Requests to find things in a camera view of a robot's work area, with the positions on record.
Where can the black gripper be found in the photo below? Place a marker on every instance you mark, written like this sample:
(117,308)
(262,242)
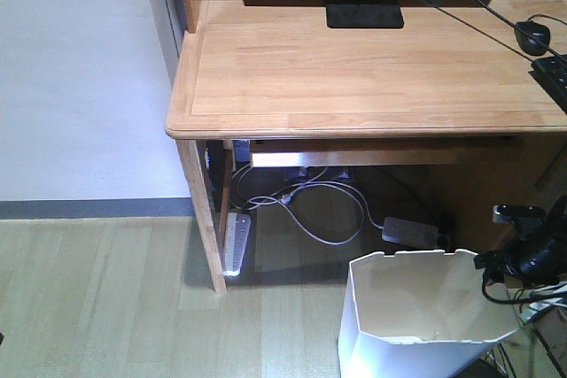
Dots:
(533,260)

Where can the white trash bin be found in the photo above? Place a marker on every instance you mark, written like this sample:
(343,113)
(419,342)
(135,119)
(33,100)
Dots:
(417,314)

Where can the grey power strip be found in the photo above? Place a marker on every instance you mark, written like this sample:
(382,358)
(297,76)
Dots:
(410,233)

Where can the black keyboard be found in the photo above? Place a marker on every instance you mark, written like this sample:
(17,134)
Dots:
(550,73)

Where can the wooden desk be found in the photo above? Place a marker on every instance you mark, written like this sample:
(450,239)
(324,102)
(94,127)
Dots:
(450,90)

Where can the black computer mouse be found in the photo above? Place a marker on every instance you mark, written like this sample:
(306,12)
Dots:
(533,38)

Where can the white power strip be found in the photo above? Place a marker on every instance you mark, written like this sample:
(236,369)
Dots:
(237,232)

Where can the black computer monitor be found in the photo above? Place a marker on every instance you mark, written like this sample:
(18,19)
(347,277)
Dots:
(363,14)

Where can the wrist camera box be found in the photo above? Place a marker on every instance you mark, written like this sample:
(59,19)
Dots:
(506,213)

